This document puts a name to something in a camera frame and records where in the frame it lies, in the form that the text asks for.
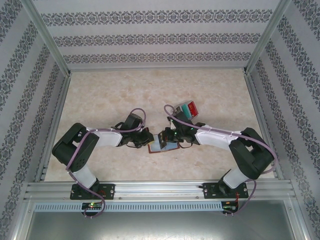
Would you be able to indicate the aluminium cross rail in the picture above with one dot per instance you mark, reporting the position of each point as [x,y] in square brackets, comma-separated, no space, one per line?
[157,68]

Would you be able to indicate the teal card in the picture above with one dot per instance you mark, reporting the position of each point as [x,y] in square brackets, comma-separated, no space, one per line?
[186,110]

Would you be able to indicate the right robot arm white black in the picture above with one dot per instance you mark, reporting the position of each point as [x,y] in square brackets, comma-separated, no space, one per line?
[215,138]

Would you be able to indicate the brown leather card holder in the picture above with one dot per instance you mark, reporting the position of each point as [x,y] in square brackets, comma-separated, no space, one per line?
[175,146]

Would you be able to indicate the aluminium frame post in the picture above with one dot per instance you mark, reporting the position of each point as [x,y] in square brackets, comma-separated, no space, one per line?
[268,37]
[45,35]

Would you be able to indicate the grey metal sheet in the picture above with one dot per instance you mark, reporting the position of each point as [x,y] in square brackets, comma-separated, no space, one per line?
[160,225]

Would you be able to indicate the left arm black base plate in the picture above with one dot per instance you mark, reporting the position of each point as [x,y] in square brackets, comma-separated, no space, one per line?
[110,191]

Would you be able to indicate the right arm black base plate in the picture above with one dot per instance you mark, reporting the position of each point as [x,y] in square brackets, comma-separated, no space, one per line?
[208,191]

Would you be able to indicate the aluminium mounting rail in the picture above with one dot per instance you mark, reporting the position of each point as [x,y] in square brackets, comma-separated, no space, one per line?
[160,190]

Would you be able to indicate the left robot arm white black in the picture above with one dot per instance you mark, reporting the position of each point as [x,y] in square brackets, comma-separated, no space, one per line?
[107,138]

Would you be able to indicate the red card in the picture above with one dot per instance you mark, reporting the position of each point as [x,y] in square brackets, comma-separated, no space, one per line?
[193,108]

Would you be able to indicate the clear plastic card box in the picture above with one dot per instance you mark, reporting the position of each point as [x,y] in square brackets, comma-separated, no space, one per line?
[178,110]

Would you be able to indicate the aluminium side rail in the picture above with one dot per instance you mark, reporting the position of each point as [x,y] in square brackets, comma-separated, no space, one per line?
[255,100]
[61,100]

